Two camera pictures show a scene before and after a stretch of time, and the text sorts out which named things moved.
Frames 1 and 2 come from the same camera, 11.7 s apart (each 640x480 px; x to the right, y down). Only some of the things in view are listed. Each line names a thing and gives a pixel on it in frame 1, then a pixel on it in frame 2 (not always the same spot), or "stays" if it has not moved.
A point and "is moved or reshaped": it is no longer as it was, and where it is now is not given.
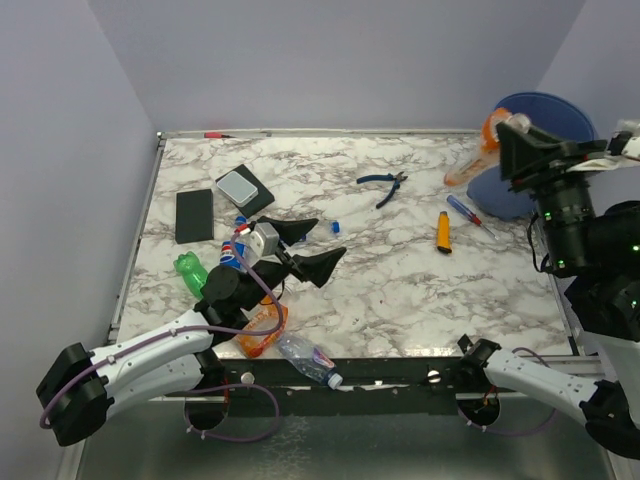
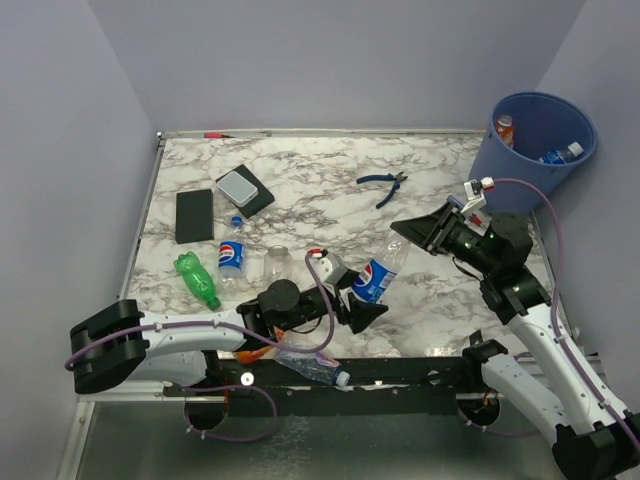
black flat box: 263,197 stays
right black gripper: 517,148 to 428,230
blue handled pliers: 397,178 stays
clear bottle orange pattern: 489,153 is moved or reshaped
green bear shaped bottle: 193,273 stays
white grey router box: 237,189 stays
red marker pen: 216,135 stays
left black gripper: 316,268 to 360,312
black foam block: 194,216 stays
